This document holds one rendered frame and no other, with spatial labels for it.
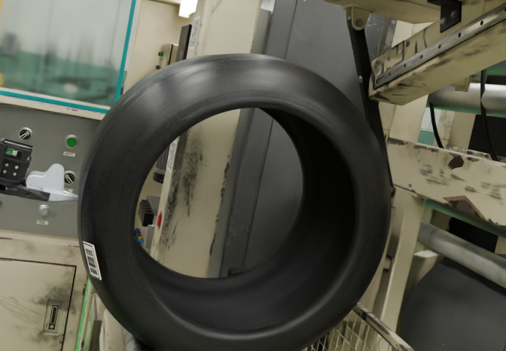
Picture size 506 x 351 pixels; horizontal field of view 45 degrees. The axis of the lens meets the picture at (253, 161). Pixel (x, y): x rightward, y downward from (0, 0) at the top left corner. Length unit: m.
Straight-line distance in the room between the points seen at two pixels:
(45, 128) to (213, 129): 0.54
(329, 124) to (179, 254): 0.56
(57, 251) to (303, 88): 0.96
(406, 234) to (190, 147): 0.58
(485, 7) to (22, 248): 1.28
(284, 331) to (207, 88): 0.45
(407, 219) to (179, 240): 0.56
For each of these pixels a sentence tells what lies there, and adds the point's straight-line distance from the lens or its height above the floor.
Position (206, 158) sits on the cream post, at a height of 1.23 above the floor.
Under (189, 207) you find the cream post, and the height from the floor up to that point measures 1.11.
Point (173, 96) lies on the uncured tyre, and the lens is 1.01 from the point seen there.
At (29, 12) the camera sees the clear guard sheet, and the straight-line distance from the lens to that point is 1.74.
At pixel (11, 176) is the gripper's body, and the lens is 1.11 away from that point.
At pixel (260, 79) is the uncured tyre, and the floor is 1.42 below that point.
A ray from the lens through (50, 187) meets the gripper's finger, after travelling 1.11.
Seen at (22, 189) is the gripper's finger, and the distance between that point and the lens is 1.09.
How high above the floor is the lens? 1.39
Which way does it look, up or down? 6 degrees down
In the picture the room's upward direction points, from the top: 11 degrees clockwise
